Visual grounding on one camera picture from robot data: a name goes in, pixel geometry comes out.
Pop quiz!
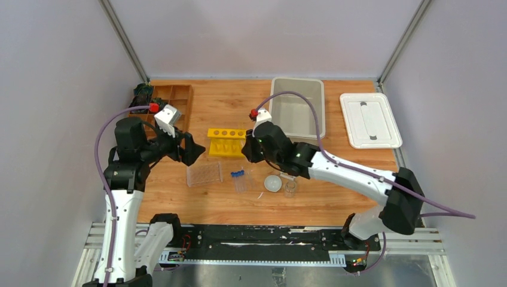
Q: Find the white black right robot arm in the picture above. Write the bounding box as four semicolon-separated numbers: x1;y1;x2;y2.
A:
242;121;424;250

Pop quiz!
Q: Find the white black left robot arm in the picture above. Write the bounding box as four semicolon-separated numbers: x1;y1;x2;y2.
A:
85;117;206;286

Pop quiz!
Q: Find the clear plastic well plate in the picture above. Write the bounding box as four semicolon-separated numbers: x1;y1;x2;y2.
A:
186;161;223;187

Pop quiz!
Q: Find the yellow test tube rack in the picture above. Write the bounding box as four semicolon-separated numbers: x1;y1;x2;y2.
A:
207;128;246;157

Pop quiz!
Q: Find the white clay triangle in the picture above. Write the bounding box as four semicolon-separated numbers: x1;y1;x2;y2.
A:
279;173;295;181

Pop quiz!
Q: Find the translucent grey plastic bin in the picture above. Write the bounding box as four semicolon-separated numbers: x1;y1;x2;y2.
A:
268;77;326;144

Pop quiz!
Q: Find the white porcelain evaporating dish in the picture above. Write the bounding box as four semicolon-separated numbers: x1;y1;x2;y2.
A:
264;175;282;193

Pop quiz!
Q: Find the small glass flask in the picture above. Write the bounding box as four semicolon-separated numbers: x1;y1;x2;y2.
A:
284;181;297;198

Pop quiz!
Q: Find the wooden compartment organizer tray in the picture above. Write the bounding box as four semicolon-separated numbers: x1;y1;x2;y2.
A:
129;84;194;139

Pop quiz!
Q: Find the dark floral rolled cloth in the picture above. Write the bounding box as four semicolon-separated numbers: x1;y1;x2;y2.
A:
132;83;154;106

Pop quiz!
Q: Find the white plastic bin lid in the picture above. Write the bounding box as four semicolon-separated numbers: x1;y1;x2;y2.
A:
340;93;403;149

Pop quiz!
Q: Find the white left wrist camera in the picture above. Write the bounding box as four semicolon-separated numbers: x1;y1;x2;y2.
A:
154;104;182;138

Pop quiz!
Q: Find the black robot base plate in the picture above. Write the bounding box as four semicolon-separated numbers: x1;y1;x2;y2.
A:
167;224;381;263

